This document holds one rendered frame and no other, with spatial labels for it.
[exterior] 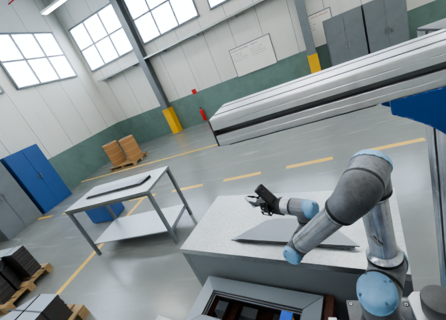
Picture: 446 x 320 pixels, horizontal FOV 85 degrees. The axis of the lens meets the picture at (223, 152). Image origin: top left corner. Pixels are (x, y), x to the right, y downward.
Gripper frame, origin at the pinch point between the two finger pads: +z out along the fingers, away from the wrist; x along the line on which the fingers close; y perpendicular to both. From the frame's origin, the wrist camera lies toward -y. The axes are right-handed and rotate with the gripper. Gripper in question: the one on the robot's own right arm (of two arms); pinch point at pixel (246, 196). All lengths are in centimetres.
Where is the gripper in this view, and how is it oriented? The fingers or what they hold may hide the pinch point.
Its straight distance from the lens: 123.9
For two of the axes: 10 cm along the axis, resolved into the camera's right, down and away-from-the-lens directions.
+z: -6.9, 0.2, 7.2
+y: 4.5, 8.0, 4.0
